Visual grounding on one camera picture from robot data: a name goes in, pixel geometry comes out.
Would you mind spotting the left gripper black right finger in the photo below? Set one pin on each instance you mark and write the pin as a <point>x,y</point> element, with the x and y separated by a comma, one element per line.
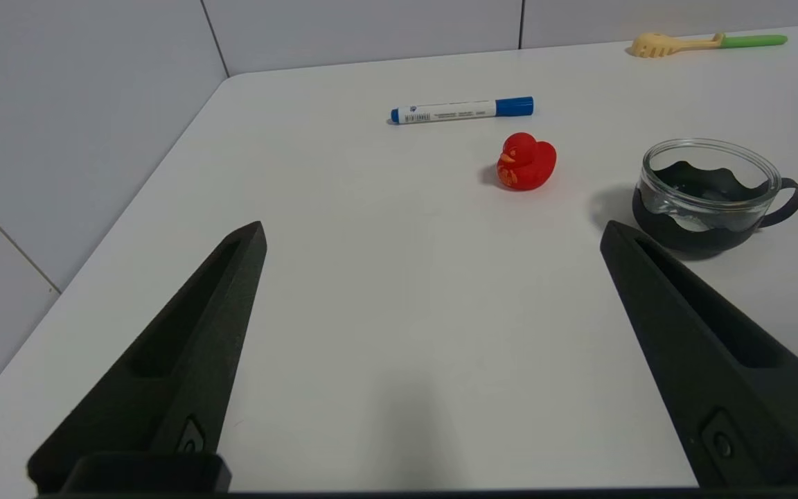
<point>731,374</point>

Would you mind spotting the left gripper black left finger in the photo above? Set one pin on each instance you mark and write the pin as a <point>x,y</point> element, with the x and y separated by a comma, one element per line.
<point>177,360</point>

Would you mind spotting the glass cup with black sleeve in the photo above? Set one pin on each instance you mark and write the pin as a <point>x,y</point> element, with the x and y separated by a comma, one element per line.
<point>690,232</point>

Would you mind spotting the red rubber duck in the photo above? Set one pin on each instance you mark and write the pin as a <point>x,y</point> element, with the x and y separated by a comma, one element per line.
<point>527,163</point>

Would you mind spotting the blue capped white marker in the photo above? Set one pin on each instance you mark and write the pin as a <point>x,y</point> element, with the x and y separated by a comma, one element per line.
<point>451,111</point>

